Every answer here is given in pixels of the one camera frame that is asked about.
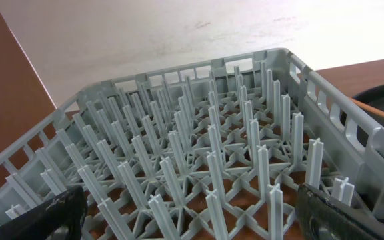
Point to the grey dishwasher rack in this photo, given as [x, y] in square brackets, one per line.
[215, 149]

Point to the upper wooden chopstick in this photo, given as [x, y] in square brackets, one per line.
[368, 108]

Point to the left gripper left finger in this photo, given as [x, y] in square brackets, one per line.
[68, 209]

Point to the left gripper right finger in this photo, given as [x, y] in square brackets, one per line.
[321, 216]

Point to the round black tray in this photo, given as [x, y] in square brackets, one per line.
[373, 97]

